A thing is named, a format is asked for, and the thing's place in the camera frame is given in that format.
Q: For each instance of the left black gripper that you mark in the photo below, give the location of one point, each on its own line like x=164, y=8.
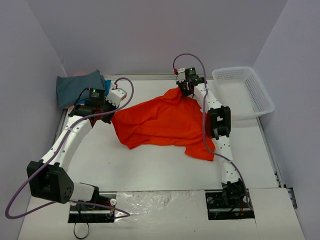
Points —
x=106, y=114

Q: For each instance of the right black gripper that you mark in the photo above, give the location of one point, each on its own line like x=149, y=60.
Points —
x=185, y=88

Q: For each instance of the orange t shirt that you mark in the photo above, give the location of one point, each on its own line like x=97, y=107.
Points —
x=167, y=120

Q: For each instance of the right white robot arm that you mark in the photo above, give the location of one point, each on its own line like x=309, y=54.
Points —
x=216, y=125

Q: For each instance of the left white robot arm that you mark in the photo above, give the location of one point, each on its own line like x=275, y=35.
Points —
x=49, y=179

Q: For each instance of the folded blue t shirt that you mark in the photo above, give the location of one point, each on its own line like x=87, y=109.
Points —
x=107, y=88

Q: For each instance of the folded pink t shirt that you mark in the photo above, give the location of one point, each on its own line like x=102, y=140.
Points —
x=70, y=107

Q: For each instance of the folded grey t shirt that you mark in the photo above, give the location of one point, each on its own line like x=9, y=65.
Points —
x=68, y=89

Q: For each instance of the white plastic basket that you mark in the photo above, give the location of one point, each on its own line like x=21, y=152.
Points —
x=241, y=89

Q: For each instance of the white foam board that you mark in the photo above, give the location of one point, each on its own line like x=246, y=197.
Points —
x=172, y=215

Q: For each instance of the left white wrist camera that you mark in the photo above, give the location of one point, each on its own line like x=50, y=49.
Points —
x=116, y=96

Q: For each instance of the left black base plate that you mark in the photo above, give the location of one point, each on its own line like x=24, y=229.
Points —
x=79, y=213

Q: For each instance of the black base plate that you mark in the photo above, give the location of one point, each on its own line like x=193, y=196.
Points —
x=79, y=213
x=217, y=209

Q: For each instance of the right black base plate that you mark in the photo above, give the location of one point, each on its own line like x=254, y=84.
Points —
x=217, y=209

